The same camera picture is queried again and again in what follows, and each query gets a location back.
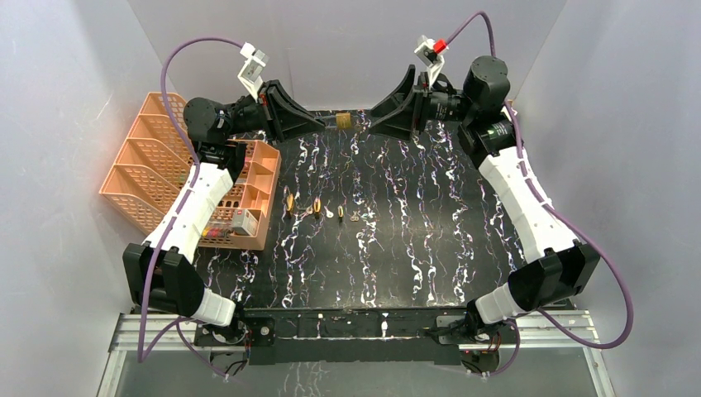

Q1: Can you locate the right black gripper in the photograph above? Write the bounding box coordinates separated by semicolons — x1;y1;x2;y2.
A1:
367;65;476;144

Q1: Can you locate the large brass padlock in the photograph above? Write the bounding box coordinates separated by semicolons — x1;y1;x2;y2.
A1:
284;187;296;218

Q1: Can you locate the medium brass padlock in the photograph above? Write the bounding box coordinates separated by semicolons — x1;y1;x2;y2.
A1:
312;197;322;219

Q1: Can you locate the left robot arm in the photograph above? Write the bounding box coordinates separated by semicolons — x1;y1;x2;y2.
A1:
122;79;325;344

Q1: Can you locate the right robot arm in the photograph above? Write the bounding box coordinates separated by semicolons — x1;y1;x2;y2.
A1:
370;55;600;342

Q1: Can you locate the white staple box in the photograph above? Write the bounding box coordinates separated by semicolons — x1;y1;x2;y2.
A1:
231;208;259;237

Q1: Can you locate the coloured marker set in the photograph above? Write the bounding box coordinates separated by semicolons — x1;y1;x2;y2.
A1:
202;224;232;238

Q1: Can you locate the orange plastic desk organizer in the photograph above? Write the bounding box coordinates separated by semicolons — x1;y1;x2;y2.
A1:
99;92;281;251

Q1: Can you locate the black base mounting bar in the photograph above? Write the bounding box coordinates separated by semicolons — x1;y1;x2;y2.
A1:
194;306;522;367

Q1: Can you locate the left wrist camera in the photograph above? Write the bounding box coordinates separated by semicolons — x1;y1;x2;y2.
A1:
237;42;269;100

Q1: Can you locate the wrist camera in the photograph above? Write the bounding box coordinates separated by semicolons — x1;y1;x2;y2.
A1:
237;42;269;100
414;35;448;86

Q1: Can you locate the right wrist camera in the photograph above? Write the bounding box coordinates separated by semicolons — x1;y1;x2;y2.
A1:
414;35;448;86

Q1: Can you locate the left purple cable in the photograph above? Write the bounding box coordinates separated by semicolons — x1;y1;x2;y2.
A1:
136;36;247;379

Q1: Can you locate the purple cable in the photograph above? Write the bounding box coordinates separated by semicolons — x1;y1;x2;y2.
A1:
443;11;635;378
136;36;247;379

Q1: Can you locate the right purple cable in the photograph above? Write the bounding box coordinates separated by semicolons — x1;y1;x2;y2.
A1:
443;11;635;378

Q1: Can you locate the aluminium frame rail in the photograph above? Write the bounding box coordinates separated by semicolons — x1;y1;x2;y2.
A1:
98;310;614;396

